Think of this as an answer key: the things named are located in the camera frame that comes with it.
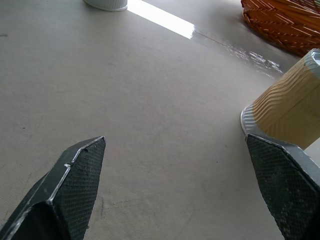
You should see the white ribbed container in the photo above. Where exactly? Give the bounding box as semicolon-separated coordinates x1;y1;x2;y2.
83;0;129;12

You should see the orange woven wicker basket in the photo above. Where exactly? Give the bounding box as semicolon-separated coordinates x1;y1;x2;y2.
240;0;320;58

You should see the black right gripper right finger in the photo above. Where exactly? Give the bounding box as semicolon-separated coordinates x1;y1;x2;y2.
245;133;320;240

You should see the ribbed tan paper cup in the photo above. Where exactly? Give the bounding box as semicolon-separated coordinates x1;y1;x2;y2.
240;48;320;149

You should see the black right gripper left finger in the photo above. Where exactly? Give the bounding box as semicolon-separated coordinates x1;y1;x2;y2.
0;135;107;240

